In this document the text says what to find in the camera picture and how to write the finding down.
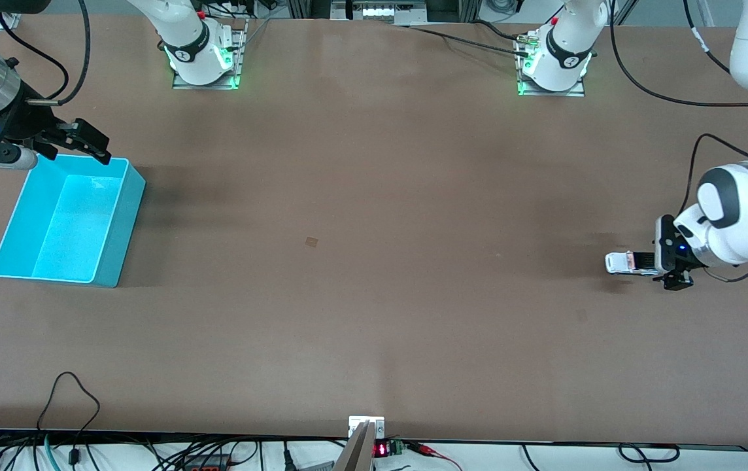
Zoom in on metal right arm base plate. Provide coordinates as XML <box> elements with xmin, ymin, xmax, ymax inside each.
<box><xmin>171</xmin><ymin>18</ymin><xmax>248</xmax><ymax>90</ymax></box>

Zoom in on teal cable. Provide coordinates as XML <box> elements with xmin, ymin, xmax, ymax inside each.
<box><xmin>43</xmin><ymin>433</ymin><xmax>62</xmax><ymax>471</ymax></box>

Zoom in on white jeep toy black roof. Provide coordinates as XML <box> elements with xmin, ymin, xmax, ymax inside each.
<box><xmin>604</xmin><ymin>251</ymin><xmax>661</xmax><ymax>277</ymax></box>

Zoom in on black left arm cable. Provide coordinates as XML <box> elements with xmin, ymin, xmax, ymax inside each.
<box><xmin>609</xmin><ymin>0</ymin><xmax>748</xmax><ymax>284</ymax></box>

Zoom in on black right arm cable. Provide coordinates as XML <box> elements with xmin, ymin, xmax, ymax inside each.
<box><xmin>0</xmin><ymin>0</ymin><xmax>92</xmax><ymax>105</ymax></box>

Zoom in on black cable on table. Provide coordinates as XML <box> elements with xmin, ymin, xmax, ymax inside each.
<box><xmin>405</xmin><ymin>20</ymin><xmax>536</xmax><ymax>54</ymax></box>

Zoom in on black power strip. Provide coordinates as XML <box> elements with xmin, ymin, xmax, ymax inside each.
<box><xmin>178</xmin><ymin>454</ymin><xmax>235</xmax><ymax>471</ymax></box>

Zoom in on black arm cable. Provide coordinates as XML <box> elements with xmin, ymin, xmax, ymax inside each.
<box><xmin>609</xmin><ymin>0</ymin><xmax>748</xmax><ymax>284</ymax></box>
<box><xmin>0</xmin><ymin>0</ymin><xmax>92</xmax><ymax>105</ymax></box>

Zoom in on red clip leads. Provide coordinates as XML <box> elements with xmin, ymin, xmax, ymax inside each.
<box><xmin>405</xmin><ymin>442</ymin><xmax>464</xmax><ymax>471</ymax></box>

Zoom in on cyan plastic bin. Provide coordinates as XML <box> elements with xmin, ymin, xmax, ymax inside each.
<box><xmin>0</xmin><ymin>155</ymin><xmax>146</xmax><ymax>288</ymax></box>

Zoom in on thin black looped cable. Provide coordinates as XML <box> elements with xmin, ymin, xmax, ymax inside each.
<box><xmin>37</xmin><ymin>371</ymin><xmax>101</xmax><ymax>453</ymax></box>

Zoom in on thick black coiled cable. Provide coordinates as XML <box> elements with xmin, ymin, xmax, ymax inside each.
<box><xmin>617</xmin><ymin>442</ymin><xmax>681</xmax><ymax>463</ymax></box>

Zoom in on aluminium frame with white box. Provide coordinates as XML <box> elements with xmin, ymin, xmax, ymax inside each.
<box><xmin>288</xmin><ymin>0</ymin><xmax>481</xmax><ymax>26</ymax></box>

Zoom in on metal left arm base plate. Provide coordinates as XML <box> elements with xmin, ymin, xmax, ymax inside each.
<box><xmin>516</xmin><ymin>31</ymin><xmax>586</xmax><ymax>97</ymax></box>

